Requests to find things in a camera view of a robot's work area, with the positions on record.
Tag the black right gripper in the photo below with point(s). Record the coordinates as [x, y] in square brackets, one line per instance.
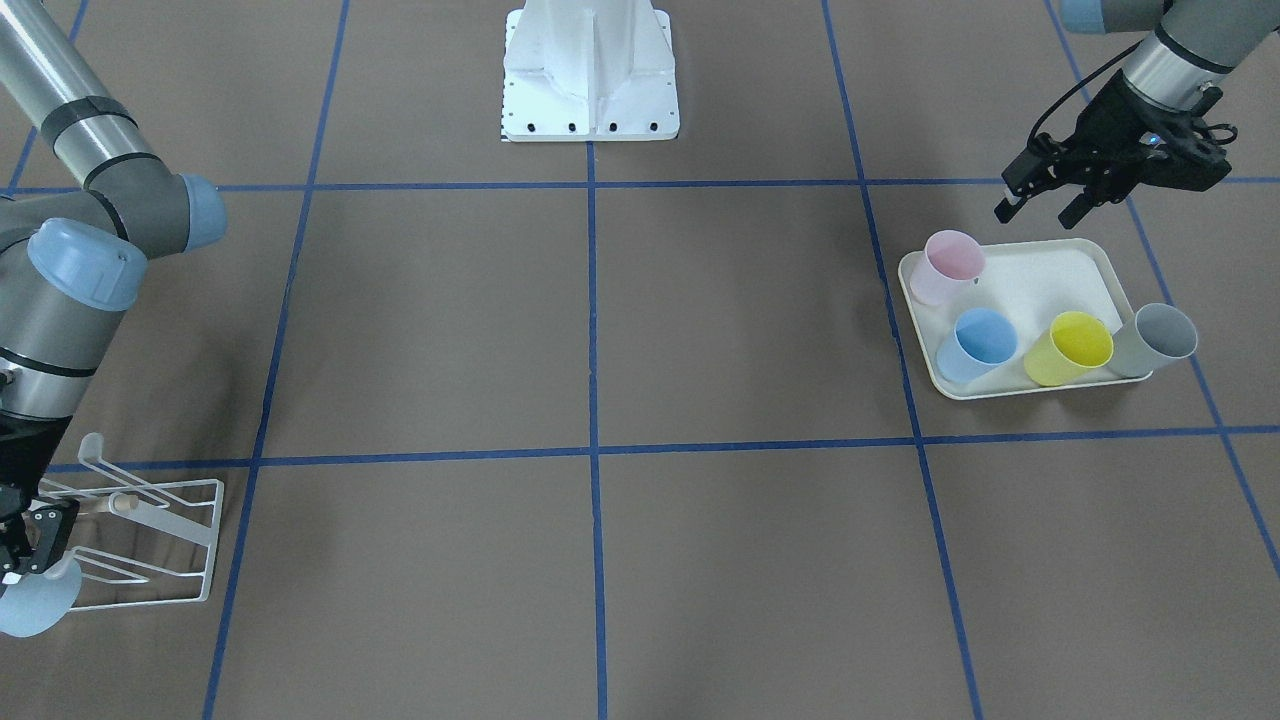
[18, 458]

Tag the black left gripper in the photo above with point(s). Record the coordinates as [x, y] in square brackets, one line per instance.
[1113, 128]

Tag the light blue cup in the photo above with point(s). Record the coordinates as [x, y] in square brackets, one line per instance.
[35, 602]
[980, 341]

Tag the pink plastic cup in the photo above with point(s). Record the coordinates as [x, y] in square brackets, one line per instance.
[950, 262]

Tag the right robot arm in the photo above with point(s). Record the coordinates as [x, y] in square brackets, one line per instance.
[73, 264]

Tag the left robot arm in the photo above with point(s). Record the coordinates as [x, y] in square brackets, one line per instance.
[1182, 44]

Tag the yellow plastic cup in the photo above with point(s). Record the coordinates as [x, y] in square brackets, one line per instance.
[1074, 343]

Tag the grey plastic cup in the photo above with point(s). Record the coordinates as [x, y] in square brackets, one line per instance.
[1157, 335]

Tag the cream plastic tray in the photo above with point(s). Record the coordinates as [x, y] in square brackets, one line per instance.
[1029, 283]

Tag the white wire cup rack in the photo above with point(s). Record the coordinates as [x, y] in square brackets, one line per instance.
[139, 543]

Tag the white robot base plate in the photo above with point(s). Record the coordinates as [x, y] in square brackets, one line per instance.
[589, 71]

